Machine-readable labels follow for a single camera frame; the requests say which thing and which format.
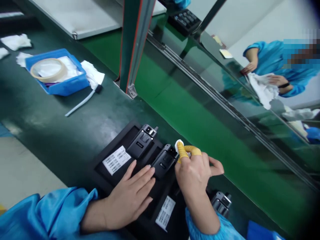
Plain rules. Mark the beige tape piece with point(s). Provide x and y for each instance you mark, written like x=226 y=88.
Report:
x=225 y=53
x=218 y=40

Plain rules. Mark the white shelf board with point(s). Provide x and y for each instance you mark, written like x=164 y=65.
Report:
x=82 y=17

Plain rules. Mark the black handheld device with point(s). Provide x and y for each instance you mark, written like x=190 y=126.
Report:
x=163 y=161
x=221 y=203
x=141 y=142

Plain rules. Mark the person's right hand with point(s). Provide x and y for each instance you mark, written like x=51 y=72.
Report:
x=192 y=175

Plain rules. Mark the large crumpled white cloth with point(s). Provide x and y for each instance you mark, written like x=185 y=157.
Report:
x=263 y=91

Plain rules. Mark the black tray of devices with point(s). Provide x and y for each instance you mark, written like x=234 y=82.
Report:
x=183 y=21

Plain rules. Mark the person's left hand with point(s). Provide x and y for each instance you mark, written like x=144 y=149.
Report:
x=125 y=200

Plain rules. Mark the blue flat object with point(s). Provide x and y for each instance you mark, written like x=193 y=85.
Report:
x=262 y=231

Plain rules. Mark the blue plastic bin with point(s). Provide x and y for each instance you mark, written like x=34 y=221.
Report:
x=68 y=83

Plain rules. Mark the white barcode label sheet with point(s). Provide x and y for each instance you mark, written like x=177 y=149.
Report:
x=165 y=212
x=116 y=160

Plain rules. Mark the grey metal frame post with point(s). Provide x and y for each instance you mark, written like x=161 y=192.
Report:
x=135 y=42

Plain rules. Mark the black foam tray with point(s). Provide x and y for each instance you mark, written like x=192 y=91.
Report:
x=115 y=142

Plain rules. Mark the translucent tube with black cap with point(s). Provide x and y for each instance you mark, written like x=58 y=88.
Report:
x=80 y=105

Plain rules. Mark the purple item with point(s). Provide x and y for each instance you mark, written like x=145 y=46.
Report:
x=52 y=84

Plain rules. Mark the beige masking tape roll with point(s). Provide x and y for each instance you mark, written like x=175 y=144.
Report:
x=47 y=75

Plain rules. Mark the metal conveyor side rail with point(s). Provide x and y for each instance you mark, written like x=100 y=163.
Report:
x=225 y=100

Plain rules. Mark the crumpled grey-white cloth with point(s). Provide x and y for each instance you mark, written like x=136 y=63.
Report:
x=297 y=113

